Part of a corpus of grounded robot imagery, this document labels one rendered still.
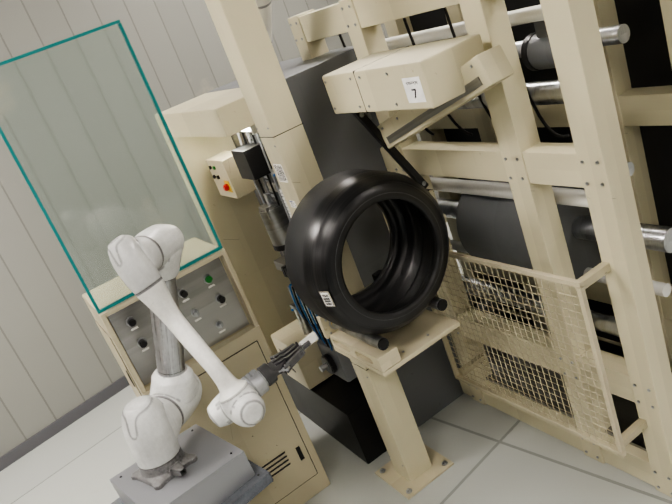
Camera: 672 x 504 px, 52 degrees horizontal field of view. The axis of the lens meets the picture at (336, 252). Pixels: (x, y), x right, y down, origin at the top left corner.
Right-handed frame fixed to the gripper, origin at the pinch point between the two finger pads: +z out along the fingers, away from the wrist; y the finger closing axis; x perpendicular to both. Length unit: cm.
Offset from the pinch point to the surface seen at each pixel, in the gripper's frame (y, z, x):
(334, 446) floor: 81, 4, 103
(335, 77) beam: 15, 63, -68
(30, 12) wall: 299, 35, -153
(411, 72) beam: -31, 63, -66
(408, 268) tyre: 12, 53, 10
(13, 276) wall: 284, -72, -19
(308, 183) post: 26, 39, -38
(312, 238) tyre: -6.3, 17.7, -32.4
